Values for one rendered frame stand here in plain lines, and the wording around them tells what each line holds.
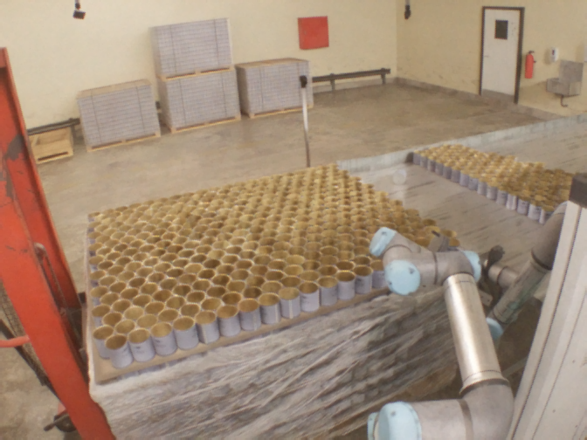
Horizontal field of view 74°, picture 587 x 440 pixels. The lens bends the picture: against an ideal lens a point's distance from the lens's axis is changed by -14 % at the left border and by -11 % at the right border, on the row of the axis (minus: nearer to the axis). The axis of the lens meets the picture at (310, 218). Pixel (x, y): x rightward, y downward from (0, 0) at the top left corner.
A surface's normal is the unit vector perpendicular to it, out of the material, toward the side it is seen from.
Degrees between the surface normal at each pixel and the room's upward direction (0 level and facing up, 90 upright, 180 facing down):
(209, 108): 89
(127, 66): 90
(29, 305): 90
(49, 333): 90
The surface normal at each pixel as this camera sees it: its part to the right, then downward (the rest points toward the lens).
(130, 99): 0.47, 0.35
